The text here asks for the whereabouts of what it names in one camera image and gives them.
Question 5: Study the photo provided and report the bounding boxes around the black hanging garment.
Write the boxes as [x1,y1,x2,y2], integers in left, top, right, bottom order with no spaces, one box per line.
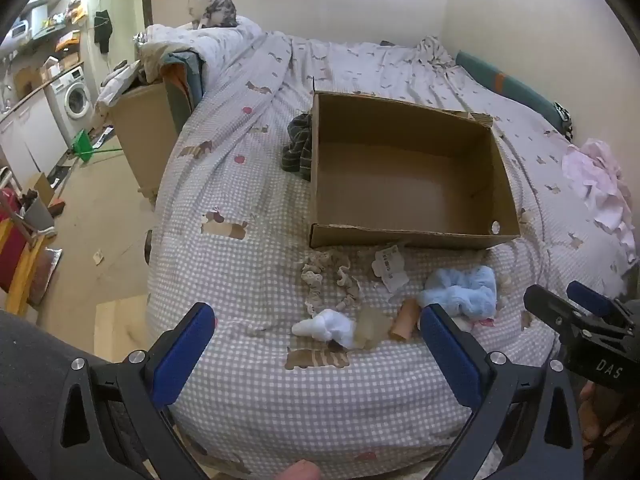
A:
[93,9,114,54]

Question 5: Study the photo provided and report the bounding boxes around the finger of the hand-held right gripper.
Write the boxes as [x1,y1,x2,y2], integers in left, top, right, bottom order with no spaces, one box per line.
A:
[566,280,623,318]
[523,284,588,343]

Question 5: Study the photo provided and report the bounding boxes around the red bag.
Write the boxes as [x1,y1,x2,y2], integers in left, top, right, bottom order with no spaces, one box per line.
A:
[0,187,32,292]

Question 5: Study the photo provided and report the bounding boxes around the green dustpan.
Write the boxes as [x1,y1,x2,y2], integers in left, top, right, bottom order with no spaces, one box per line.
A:
[70,129,124,162]

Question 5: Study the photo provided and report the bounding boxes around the shallow cardboard box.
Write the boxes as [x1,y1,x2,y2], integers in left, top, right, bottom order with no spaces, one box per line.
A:
[309,91,522,251]

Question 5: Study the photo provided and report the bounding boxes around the black strap buckle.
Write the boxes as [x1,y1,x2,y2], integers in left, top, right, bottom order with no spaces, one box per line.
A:
[552,101,576,141]

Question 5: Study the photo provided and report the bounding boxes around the white paper tag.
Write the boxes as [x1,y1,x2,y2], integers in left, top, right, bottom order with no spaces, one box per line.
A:
[371,244,407,293]

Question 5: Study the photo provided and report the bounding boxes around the white crumpled cloth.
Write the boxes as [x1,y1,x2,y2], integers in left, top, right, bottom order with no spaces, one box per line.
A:
[95,59,147,112]

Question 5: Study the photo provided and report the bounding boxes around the tan cloth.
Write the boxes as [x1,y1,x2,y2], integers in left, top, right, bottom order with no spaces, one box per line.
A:
[390,298,421,342]

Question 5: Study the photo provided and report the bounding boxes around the white sock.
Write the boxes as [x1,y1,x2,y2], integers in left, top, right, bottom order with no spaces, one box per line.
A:
[291,308,357,349]

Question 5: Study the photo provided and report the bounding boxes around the silver foil mat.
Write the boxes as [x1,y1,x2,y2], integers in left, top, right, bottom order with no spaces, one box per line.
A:
[27,247,64,307]

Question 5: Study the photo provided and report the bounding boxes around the white kitchen cabinets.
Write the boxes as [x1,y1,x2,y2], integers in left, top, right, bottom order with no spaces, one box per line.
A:
[0,89,69,196]

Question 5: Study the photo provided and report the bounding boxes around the grey tabby cat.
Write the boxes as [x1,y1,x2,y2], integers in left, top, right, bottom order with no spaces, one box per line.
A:
[187,0,239,30]

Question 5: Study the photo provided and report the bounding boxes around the light blue fluffy cloth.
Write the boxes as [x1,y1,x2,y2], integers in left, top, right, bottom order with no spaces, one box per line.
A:
[417,265,498,323]

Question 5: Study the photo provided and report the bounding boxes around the teal long cushion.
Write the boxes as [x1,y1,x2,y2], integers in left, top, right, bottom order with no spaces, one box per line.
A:
[455,50,576,141]

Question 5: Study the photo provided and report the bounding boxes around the person's right hand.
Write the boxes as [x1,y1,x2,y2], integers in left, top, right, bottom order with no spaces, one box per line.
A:
[579,382,608,448]

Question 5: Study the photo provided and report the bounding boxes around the pink crumpled cloth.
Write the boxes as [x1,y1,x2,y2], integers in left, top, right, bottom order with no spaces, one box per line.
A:
[561,138,637,264]

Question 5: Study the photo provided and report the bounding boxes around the white washing machine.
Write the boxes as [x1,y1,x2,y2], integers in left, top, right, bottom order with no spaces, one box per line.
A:
[47,66,96,121]

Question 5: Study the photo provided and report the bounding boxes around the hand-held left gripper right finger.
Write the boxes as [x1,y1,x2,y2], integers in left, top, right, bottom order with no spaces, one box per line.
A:
[420,302,586,480]

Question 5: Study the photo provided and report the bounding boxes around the grey bin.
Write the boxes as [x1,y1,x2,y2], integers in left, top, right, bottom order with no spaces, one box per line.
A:
[20,190,55,232]

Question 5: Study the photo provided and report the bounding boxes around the small brown cardboard box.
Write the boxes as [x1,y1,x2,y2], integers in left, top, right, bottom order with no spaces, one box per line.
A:
[30,172,57,207]

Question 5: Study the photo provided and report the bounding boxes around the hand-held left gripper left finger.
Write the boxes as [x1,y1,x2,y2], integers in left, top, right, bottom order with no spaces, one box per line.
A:
[50,302,216,480]

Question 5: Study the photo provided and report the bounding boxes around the teal and orange folded blanket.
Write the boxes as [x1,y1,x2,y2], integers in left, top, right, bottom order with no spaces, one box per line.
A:
[159,49,207,136]

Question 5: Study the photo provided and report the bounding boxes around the yellow wooden chair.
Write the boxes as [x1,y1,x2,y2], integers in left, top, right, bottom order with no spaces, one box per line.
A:
[0,195,52,317]

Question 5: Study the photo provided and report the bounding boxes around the dark striped cloth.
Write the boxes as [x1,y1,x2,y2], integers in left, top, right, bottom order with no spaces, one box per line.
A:
[280,112,315,183]

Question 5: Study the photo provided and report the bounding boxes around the beige sheer sock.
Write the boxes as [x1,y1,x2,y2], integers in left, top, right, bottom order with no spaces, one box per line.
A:
[352,305,394,349]

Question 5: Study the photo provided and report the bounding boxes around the tall cardboard box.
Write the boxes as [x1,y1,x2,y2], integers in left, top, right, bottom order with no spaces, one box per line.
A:
[107,80,177,207]

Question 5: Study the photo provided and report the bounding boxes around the person's left hand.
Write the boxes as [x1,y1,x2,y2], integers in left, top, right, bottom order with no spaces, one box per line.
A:
[282,460,322,480]

